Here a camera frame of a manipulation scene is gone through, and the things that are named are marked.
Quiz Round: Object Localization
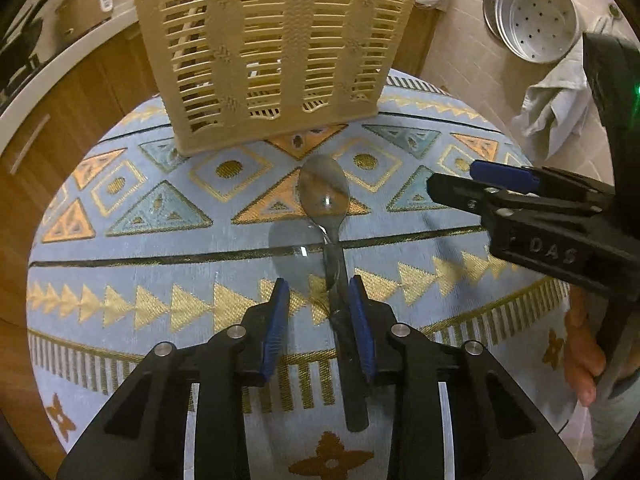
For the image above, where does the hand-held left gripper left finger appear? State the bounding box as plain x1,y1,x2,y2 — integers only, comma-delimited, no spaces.
57,277,292,480

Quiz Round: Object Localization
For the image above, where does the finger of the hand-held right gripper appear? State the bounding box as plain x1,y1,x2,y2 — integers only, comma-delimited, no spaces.
469,159,617,202
426,173,502,217

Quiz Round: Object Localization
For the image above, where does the blue patterned tablecloth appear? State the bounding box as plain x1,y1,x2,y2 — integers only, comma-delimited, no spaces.
26,67,601,480

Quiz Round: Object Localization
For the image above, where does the black wok with lid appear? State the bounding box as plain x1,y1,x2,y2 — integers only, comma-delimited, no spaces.
0,0,64,92

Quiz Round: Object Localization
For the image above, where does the beige plastic utensil basket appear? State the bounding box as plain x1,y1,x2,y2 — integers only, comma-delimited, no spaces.
128,0,422,157

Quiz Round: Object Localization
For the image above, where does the grey hanging towel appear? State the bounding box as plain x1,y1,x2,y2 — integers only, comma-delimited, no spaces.
512,15,609,142

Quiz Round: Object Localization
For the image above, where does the white chopstick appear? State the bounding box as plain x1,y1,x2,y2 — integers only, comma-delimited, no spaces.
171,0,203,63

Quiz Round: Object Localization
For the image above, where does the person's right hand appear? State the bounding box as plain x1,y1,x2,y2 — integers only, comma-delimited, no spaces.
564,284,609,407

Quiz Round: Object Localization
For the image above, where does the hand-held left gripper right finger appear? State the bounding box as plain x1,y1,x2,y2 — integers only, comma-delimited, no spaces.
347,274,584,480

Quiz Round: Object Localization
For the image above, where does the clear dark plastic spoon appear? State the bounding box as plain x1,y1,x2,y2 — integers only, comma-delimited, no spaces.
268,220,347,322
298,153,372,434

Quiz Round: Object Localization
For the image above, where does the white kitchen countertop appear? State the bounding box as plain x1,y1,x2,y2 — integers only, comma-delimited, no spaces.
0,5,142,132

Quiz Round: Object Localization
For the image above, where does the beige rice cooker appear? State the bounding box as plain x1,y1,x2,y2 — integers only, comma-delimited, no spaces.
54,0,114,45

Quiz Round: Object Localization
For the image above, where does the perforated metal steamer tray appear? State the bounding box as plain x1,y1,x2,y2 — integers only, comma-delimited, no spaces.
482,0,580,65

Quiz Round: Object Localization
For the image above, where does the person's grey clothing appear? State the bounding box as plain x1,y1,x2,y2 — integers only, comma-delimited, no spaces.
592,370,640,469

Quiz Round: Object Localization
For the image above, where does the metal cabinet handle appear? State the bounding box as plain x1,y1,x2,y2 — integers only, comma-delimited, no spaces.
9,113,52,177

